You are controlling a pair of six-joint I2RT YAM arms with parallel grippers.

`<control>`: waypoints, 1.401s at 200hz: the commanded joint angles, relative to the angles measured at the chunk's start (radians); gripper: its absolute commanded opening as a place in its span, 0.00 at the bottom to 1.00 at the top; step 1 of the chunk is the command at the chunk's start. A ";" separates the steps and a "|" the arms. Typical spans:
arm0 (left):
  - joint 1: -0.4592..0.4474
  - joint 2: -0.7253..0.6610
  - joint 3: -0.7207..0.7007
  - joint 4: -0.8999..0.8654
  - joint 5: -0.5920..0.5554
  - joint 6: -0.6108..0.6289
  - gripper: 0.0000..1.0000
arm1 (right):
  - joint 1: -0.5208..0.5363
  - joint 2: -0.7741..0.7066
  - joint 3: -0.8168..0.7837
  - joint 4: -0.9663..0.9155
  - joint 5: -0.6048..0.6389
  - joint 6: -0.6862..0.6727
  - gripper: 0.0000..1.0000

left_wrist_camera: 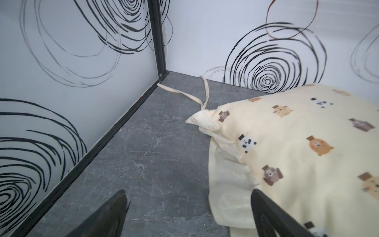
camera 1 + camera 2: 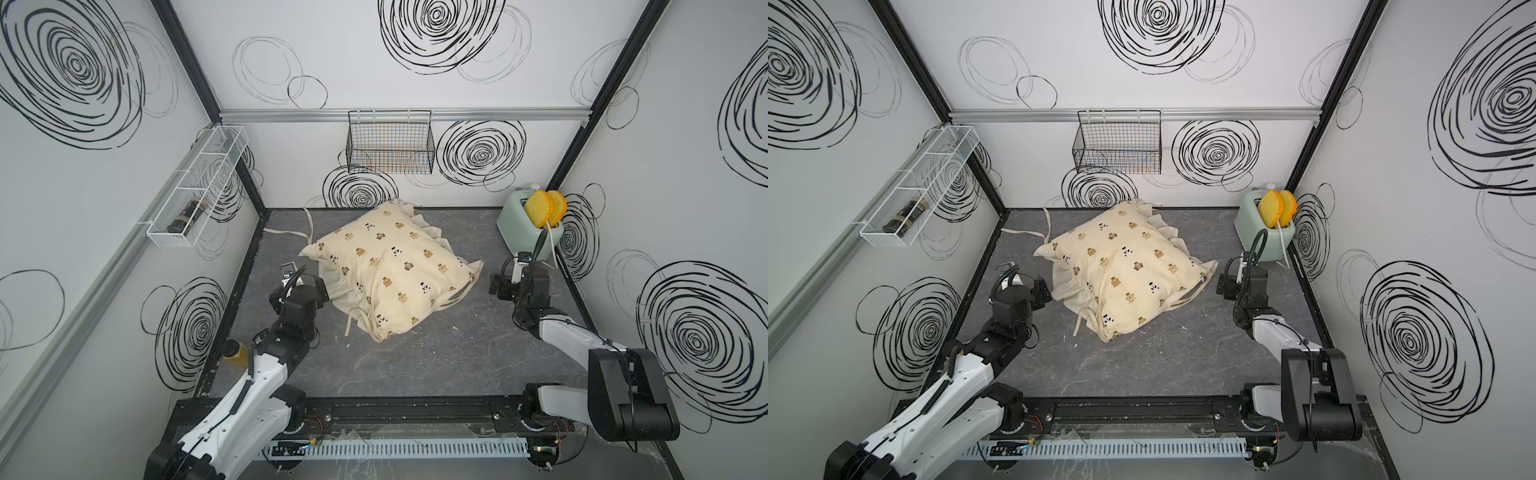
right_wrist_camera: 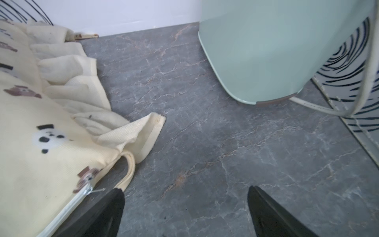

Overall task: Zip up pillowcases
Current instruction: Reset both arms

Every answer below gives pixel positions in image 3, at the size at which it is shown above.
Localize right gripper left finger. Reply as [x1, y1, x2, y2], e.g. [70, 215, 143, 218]
[54, 189, 125, 237]

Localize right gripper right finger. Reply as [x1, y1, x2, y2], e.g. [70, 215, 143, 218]
[247, 186, 318, 237]

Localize cream animal print pillow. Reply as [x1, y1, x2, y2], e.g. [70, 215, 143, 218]
[1, 19, 165, 237]

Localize mint green toaster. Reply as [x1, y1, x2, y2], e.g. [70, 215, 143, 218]
[198, 0, 375, 105]

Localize small wooden stick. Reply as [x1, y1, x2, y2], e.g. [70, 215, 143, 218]
[74, 33, 99, 40]

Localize white toaster power cord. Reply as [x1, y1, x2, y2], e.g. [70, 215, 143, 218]
[288, 0, 379, 117]

